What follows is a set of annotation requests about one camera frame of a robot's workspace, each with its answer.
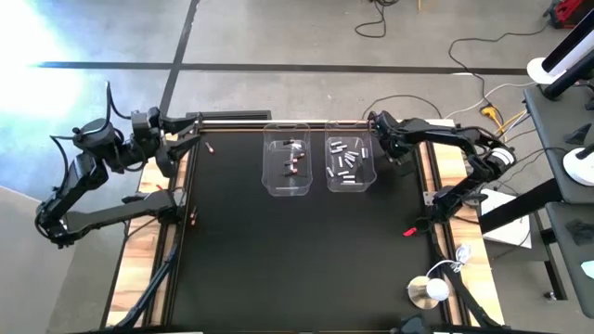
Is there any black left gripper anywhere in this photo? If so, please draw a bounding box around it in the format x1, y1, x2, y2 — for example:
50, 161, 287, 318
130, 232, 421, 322
131, 108, 202, 178

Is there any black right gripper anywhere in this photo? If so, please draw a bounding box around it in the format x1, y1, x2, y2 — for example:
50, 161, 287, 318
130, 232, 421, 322
369, 109, 417, 166

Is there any clear plastic bin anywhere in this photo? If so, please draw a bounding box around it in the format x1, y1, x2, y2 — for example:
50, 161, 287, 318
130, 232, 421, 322
323, 119, 379, 194
261, 122, 314, 198

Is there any black diagonal beam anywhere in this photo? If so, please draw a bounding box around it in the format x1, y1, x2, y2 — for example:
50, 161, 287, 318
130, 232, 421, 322
477, 178, 565, 236

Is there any light bar on white base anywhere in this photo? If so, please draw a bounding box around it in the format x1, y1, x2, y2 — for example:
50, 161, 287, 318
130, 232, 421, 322
526, 18, 594, 87

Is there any white flat board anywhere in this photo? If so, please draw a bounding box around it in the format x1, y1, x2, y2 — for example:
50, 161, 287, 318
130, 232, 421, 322
480, 187, 533, 250

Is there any dark grey side table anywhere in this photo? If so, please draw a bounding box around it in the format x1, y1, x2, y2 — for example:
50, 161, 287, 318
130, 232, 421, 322
523, 83, 594, 205
545, 201, 594, 321

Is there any white ball on metal disc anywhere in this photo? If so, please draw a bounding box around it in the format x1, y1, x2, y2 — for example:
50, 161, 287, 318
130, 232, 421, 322
407, 276, 451, 311

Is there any lamp with white round base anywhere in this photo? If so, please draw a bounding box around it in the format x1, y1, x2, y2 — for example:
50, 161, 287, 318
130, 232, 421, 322
562, 141, 594, 186

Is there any grey flat panel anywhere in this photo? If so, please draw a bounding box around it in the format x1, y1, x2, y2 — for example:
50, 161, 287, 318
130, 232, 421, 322
0, 185, 87, 334

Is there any red toolbox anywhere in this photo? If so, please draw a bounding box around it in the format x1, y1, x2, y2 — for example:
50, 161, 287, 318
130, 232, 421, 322
543, 0, 587, 30

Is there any black floor cable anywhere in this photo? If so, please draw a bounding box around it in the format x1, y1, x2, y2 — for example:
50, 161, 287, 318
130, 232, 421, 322
361, 94, 443, 120
447, 22, 551, 101
355, 0, 400, 39

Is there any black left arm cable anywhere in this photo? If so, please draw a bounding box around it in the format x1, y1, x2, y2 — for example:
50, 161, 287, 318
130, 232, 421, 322
49, 81, 134, 173

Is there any yellow extension cord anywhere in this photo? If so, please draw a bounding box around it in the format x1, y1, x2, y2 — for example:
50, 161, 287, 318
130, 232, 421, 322
463, 105, 528, 161

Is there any black metal rig frame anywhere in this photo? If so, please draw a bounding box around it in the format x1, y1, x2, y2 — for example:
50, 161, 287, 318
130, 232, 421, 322
101, 118, 507, 334

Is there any white coiled cable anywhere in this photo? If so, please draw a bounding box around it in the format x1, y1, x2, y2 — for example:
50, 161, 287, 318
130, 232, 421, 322
425, 243, 473, 284

